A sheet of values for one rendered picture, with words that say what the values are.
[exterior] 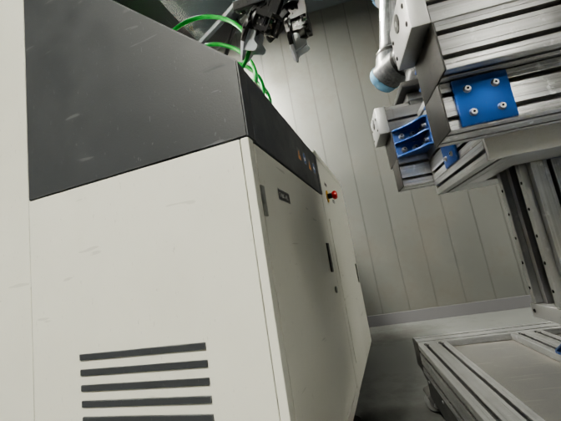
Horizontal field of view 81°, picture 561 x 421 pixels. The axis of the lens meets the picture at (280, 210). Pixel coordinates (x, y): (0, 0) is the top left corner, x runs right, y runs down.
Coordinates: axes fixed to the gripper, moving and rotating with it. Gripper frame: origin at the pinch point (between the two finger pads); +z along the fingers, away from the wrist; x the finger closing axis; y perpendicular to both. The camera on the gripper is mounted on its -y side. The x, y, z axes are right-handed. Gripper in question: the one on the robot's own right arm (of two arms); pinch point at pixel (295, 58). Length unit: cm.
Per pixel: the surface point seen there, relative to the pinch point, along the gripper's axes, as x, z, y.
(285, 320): -42, 78, -3
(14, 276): -47, 60, -66
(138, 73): -47, 22, -26
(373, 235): 167, 55, 6
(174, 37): -47, 17, -16
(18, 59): -47, 5, -63
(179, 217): -47, 56, -20
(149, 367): -47, 83, -30
